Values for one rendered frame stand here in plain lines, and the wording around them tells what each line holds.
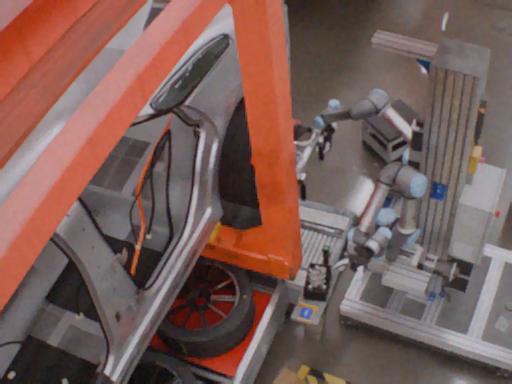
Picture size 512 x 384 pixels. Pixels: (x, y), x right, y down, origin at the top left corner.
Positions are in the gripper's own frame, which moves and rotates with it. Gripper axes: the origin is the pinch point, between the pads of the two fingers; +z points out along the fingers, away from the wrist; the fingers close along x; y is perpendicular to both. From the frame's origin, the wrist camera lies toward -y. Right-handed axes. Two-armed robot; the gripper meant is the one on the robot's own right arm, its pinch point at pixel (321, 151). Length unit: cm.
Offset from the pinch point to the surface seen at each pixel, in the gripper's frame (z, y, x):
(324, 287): 80, -28, 28
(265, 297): 82, -56, -11
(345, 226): -4, -75, 15
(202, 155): 65, 47, -45
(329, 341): 86, -83, 33
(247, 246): 78, -10, -20
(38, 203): 214, 190, 6
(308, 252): 25, -77, -3
